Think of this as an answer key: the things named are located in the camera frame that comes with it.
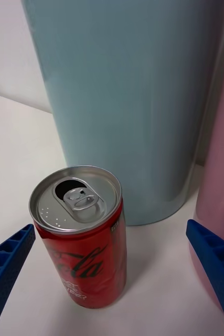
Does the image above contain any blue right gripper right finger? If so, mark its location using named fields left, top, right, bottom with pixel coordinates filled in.
left=186, top=219, right=224, bottom=336

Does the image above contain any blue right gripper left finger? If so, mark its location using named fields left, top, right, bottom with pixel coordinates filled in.
left=0, top=223, right=36, bottom=336

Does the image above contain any red drink can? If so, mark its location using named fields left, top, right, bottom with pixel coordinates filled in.
left=28, top=165, right=129, bottom=310

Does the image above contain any pink plastic bin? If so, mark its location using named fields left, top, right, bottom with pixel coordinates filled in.
left=192, top=22, right=224, bottom=313

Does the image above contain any pale blue plastic bin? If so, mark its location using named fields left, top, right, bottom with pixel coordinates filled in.
left=21, top=0, right=224, bottom=227

